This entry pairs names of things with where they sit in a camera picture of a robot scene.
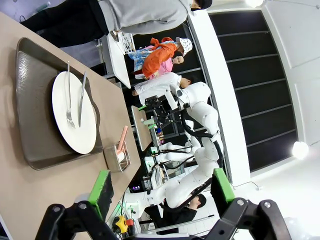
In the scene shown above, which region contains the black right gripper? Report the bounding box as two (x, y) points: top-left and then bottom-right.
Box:
(138, 95), (174, 130)

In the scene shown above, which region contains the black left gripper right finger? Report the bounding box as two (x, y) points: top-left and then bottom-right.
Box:
(207, 167), (293, 240)

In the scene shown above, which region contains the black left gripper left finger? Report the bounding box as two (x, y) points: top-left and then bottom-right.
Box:
(34, 169), (141, 240)

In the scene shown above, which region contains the white round plate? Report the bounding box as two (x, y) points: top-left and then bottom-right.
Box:
(51, 70), (98, 155)

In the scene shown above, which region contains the dark grey serving tray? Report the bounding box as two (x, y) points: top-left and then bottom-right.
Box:
(15, 36), (104, 171)

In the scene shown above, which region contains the grey-sleeved right forearm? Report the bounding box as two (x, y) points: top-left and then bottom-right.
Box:
(98, 0), (123, 33)

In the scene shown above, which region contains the small brown table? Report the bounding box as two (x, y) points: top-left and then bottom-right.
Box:
(131, 104), (153, 152)

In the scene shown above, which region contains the seated person white shirt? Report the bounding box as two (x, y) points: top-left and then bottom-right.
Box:
(131, 72), (193, 103)

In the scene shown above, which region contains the pink lint roller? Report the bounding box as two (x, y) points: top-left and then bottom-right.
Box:
(115, 125), (129, 163)

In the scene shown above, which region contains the orange jacket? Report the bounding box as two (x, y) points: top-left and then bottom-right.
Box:
(141, 36), (179, 78)

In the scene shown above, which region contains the blue shirt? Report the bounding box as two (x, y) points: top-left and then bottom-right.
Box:
(127, 47), (153, 73)

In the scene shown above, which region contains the white side table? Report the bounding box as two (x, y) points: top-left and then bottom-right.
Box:
(106, 32), (132, 90)

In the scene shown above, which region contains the rectangular metal container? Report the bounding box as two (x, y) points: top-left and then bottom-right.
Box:
(103, 141), (131, 174)

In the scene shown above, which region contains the bald mannequin pink shirt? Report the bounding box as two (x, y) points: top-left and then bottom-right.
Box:
(149, 55), (185, 81)

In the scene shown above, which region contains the silver table knife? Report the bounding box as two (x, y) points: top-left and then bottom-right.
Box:
(77, 70), (87, 128)

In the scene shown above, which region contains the grey metal pole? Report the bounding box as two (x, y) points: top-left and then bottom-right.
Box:
(147, 214), (216, 233)

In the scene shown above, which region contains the person in black clothes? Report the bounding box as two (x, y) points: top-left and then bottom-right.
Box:
(143, 193), (208, 236)

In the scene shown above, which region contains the silver fork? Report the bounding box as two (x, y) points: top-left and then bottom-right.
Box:
(65, 61), (76, 130)

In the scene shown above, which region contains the white patterned bucket hat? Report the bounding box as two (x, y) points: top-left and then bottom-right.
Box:
(175, 36), (193, 57)

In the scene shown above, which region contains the round ceiling lamp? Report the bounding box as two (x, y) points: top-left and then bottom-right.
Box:
(244, 0), (265, 8)
(291, 141), (310, 160)

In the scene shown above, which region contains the person in grey hoodie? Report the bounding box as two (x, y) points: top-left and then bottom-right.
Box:
(19, 0), (213, 48)

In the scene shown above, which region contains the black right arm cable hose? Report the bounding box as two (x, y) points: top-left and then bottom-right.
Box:
(181, 107), (225, 168)

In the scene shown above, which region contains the white wire dish rack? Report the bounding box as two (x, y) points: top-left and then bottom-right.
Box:
(117, 31), (136, 55)

